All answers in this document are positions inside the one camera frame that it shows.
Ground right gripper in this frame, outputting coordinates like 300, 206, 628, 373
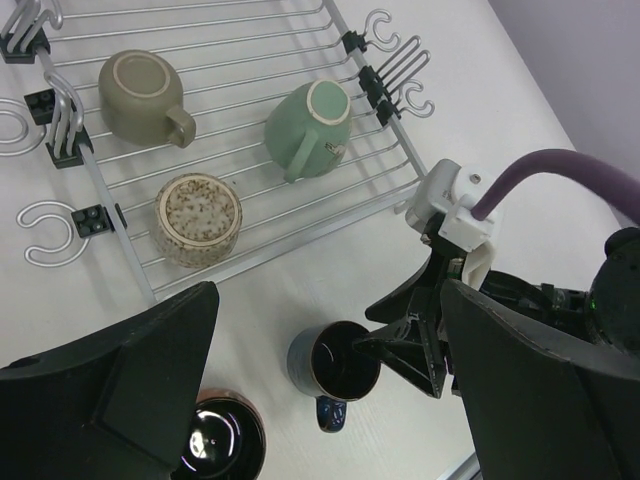
349, 244, 601, 400

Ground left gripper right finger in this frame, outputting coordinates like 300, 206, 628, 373
441, 280, 639, 479

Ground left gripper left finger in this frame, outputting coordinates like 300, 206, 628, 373
1, 281, 220, 479

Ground dark blue mug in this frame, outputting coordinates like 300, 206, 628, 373
286, 321, 381, 433

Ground black and red mug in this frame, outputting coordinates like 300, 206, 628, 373
170, 388, 267, 480

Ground beige speckled cup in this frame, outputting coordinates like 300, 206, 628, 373
150, 173, 243, 269

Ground teal green cup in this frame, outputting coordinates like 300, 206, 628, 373
264, 79, 352, 184

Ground olive grey mug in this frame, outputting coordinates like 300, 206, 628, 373
98, 49, 197, 149

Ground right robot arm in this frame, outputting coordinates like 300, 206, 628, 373
353, 227, 639, 398

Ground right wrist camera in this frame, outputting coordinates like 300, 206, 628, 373
405, 159, 503, 253

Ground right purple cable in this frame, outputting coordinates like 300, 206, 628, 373
472, 148, 640, 226

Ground metal wire dish rack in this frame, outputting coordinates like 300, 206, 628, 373
1, 1, 430, 302

